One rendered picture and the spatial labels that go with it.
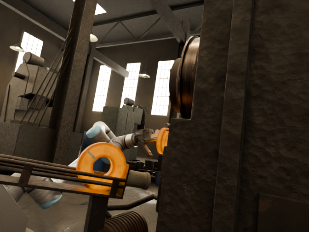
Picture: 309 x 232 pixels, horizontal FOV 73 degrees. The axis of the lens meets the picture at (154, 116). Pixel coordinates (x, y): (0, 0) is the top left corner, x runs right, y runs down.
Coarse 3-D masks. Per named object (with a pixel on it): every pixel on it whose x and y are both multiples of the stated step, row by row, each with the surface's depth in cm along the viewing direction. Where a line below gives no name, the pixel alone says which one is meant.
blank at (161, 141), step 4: (164, 128) 118; (168, 128) 120; (160, 132) 115; (164, 132) 115; (168, 132) 120; (160, 136) 114; (164, 136) 115; (156, 140) 114; (160, 140) 113; (164, 140) 116; (156, 144) 114; (160, 144) 113; (164, 144) 116; (160, 148) 114; (160, 152) 116
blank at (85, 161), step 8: (96, 144) 65; (104, 144) 66; (112, 144) 68; (88, 152) 64; (96, 152) 65; (104, 152) 66; (112, 152) 67; (120, 152) 68; (80, 160) 63; (88, 160) 64; (112, 160) 67; (120, 160) 68; (80, 168) 63; (88, 168) 64; (112, 168) 67; (120, 168) 68; (80, 176) 62; (120, 176) 68; (88, 184) 63
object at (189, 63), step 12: (192, 36) 94; (192, 48) 86; (180, 60) 85; (192, 60) 83; (180, 72) 83; (192, 72) 82; (180, 84) 84; (192, 84) 82; (180, 96) 85; (192, 96) 83; (180, 108) 87
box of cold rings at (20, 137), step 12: (0, 132) 341; (12, 132) 323; (24, 132) 322; (36, 132) 339; (48, 132) 357; (72, 132) 399; (0, 144) 334; (12, 144) 317; (24, 144) 323; (36, 144) 340; (48, 144) 358; (72, 144) 400; (24, 156) 324; (36, 156) 341; (48, 156) 359; (72, 156) 402
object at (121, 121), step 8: (104, 112) 465; (112, 112) 455; (120, 112) 456; (128, 112) 482; (104, 120) 461; (112, 120) 451; (120, 120) 457; (128, 120) 483; (112, 128) 446; (120, 128) 459; (128, 128) 485; (128, 152) 491; (128, 160) 493; (104, 168) 436
